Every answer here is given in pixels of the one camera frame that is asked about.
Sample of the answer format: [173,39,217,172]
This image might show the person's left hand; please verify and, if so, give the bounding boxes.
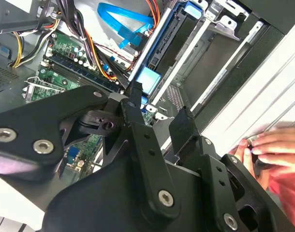
[228,139,270,191]

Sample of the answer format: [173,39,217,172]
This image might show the blue data wire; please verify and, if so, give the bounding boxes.
[97,2,155,53]

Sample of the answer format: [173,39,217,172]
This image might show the person's right hand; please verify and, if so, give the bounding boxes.
[251,127,295,169]

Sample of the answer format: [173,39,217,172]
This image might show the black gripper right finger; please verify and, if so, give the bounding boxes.
[168,106,295,232]

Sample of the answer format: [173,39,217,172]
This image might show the round black tool blue ring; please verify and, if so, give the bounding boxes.
[246,136,274,171]

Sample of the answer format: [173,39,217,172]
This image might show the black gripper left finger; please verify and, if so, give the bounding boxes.
[0,81,181,219]

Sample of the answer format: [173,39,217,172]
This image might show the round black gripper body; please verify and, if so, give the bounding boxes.
[41,148,220,232]

